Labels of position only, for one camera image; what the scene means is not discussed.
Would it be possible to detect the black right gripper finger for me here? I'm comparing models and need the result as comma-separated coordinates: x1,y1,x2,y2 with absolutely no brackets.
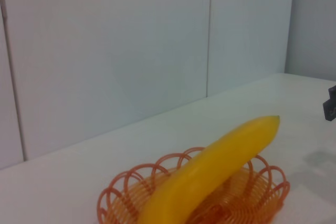
322,84,336,122

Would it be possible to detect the yellow banana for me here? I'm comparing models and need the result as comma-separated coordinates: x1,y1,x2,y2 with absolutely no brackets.
138,115,281,224

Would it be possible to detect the orange wire basket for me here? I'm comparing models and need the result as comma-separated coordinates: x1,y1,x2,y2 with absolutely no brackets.
97,147,291,224

